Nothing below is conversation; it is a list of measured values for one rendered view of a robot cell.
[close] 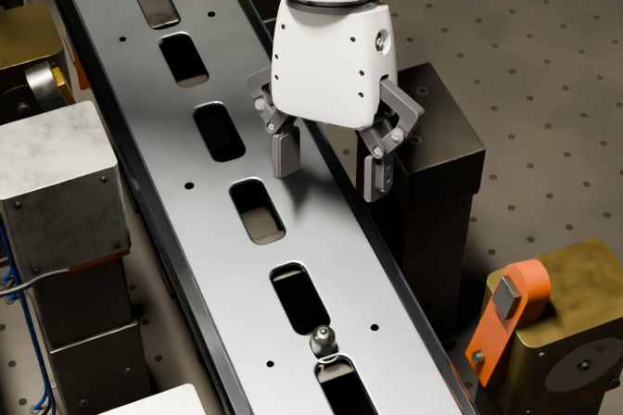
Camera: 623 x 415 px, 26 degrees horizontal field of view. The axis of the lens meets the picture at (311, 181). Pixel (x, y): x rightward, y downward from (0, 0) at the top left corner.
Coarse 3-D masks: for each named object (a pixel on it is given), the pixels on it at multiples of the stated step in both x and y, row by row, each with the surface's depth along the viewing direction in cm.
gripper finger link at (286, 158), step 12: (264, 108) 115; (264, 120) 116; (288, 120) 116; (276, 132) 116; (288, 132) 116; (276, 144) 115; (288, 144) 116; (276, 156) 115; (288, 156) 116; (276, 168) 116; (288, 168) 117
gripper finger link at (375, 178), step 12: (396, 132) 108; (384, 144) 110; (396, 144) 109; (372, 156) 110; (372, 168) 110; (384, 168) 110; (372, 180) 111; (384, 180) 111; (372, 192) 111; (384, 192) 113
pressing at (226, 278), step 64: (64, 0) 138; (128, 0) 138; (192, 0) 138; (128, 64) 133; (256, 64) 133; (128, 128) 127; (192, 128) 127; (256, 128) 127; (320, 128) 128; (192, 192) 122; (320, 192) 122; (192, 256) 118; (256, 256) 118; (320, 256) 118; (384, 256) 118; (192, 320) 114; (256, 320) 114; (384, 320) 114; (256, 384) 110; (320, 384) 110; (384, 384) 110; (448, 384) 110
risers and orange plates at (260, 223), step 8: (72, 48) 166; (80, 64) 168; (80, 72) 169; (80, 80) 170; (256, 208) 127; (264, 208) 127; (272, 208) 127; (248, 216) 127; (256, 216) 127; (264, 216) 127; (272, 216) 127; (248, 224) 126; (256, 224) 126; (264, 224) 126; (272, 224) 126; (280, 224) 126; (248, 232) 126; (256, 232) 126; (264, 232) 126; (272, 232) 126; (200, 352) 144; (200, 360) 145
